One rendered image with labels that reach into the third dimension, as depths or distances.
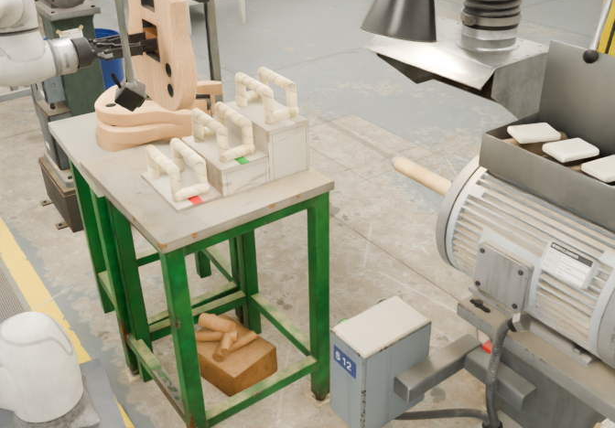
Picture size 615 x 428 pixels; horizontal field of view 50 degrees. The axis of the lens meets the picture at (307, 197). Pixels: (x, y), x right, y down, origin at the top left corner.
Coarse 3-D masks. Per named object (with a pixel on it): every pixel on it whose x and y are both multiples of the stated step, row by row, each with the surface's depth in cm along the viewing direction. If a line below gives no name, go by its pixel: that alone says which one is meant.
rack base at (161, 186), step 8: (184, 168) 209; (144, 176) 206; (160, 176) 205; (184, 176) 205; (192, 176) 205; (152, 184) 201; (160, 184) 201; (168, 184) 201; (184, 184) 200; (192, 184) 200; (160, 192) 196; (168, 192) 196; (208, 192) 196; (216, 192) 196; (168, 200) 192; (184, 200) 192; (208, 200) 192; (176, 208) 188; (184, 208) 189
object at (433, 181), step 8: (400, 160) 140; (408, 160) 140; (400, 168) 140; (408, 168) 138; (416, 168) 137; (424, 168) 137; (408, 176) 139; (416, 176) 136; (424, 176) 135; (432, 176) 134; (424, 184) 135; (432, 184) 133; (440, 184) 132; (448, 184) 131; (440, 192) 132
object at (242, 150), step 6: (246, 144) 197; (252, 144) 197; (228, 150) 194; (234, 150) 194; (240, 150) 195; (246, 150) 196; (252, 150) 197; (222, 156) 193; (228, 156) 193; (234, 156) 194; (240, 156) 196
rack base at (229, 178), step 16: (192, 144) 206; (208, 144) 206; (240, 144) 205; (208, 160) 196; (256, 160) 196; (208, 176) 200; (224, 176) 192; (240, 176) 195; (256, 176) 199; (224, 192) 195
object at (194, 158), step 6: (174, 138) 203; (174, 144) 201; (180, 144) 199; (180, 150) 198; (186, 150) 196; (192, 150) 196; (186, 156) 195; (192, 156) 192; (198, 156) 192; (192, 162) 192; (198, 162) 190; (204, 162) 191
